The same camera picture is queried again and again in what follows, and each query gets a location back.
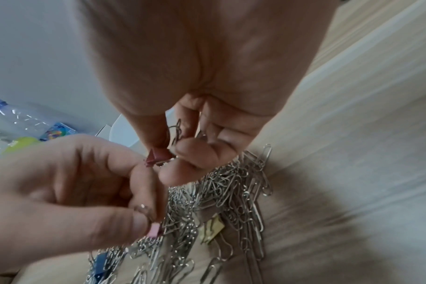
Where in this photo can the pile of silver paper clips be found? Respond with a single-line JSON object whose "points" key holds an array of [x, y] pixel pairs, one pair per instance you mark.
{"points": [[234, 188]]}

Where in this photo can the white container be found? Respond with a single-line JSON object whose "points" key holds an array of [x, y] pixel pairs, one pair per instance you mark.
{"points": [[120, 133]]}

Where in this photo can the person's right hand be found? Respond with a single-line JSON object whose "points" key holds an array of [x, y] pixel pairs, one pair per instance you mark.
{"points": [[199, 55]]}

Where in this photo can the clear plastic bottle blue cap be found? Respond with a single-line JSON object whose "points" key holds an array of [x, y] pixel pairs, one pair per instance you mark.
{"points": [[20, 116]]}

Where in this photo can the gold binder clip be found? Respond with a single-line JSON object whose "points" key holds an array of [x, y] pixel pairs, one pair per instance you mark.
{"points": [[212, 228]]}

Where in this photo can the person's left hand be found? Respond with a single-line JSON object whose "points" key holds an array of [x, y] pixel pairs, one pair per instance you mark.
{"points": [[58, 194]]}

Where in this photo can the blue binder clip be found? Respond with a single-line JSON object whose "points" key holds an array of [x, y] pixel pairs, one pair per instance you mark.
{"points": [[102, 267]]}

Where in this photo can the red binder clip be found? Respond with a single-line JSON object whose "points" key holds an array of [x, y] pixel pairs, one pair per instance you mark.
{"points": [[156, 159]]}

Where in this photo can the yellow-green round object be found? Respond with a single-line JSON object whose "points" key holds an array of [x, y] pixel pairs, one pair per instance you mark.
{"points": [[21, 144]]}

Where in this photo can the colourful small packet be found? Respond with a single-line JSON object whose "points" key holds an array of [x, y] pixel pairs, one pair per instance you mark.
{"points": [[56, 131]]}

